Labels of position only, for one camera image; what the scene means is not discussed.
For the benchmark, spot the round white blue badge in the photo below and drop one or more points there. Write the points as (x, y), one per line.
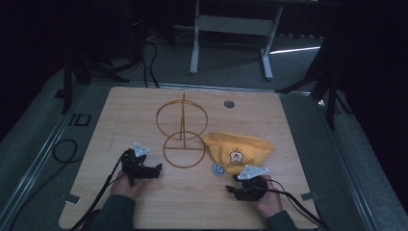
(219, 169)

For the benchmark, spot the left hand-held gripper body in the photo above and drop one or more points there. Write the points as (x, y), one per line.
(136, 165)

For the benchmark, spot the yellow hat with cartoon print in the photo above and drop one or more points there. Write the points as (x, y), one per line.
(239, 150)

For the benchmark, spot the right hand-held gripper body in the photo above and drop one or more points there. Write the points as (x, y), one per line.
(253, 184)

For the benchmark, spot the person's right hand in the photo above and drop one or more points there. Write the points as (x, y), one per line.
(271, 199)

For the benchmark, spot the white desk frame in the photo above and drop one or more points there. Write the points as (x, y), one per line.
(235, 25)

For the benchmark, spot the black tripod stand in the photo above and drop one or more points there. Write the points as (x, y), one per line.
(75, 70)
(324, 80)

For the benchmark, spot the grey table grommet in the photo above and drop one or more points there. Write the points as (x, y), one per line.
(229, 103)

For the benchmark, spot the black rectangular floor marker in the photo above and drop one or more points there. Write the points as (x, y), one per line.
(80, 119)

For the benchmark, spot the grey tape piece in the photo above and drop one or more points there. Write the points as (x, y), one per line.
(73, 199)
(310, 196)

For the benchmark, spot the person's left hand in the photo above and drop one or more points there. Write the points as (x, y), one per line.
(125, 187)

